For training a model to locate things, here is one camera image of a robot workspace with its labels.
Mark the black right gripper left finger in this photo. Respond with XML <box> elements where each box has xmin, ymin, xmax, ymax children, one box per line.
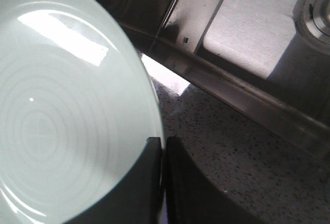
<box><xmin>66</xmin><ymin>137</ymin><xmax>163</xmax><ymax>223</ymax></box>

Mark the round steel sink drain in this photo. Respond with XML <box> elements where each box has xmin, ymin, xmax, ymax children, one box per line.
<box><xmin>294</xmin><ymin>0</ymin><xmax>329</xmax><ymax>55</ymax></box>

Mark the mint green round plate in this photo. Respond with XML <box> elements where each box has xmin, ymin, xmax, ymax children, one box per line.
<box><xmin>1</xmin><ymin>0</ymin><xmax>163</xmax><ymax>223</ymax></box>

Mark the stainless steel sink basin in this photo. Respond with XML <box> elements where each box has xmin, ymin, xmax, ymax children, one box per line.
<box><xmin>97</xmin><ymin>0</ymin><xmax>329</xmax><ymax>163</ymax></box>

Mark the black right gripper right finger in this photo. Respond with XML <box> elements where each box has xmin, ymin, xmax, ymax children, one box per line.
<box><xmin>166</xmin><ymin>137</ymin><xmax>260</xmax><ymax>223</ymax></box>

